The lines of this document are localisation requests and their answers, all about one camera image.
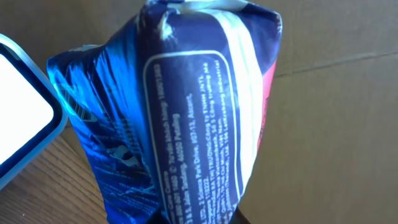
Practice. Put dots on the red purple pad pack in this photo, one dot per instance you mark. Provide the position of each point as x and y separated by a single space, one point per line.
170 111

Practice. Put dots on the white barcode scanner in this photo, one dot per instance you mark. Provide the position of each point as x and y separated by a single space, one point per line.
31 114

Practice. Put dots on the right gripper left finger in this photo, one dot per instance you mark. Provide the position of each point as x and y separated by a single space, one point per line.
157 218

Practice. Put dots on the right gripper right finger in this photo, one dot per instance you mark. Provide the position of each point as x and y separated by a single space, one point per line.
239 218

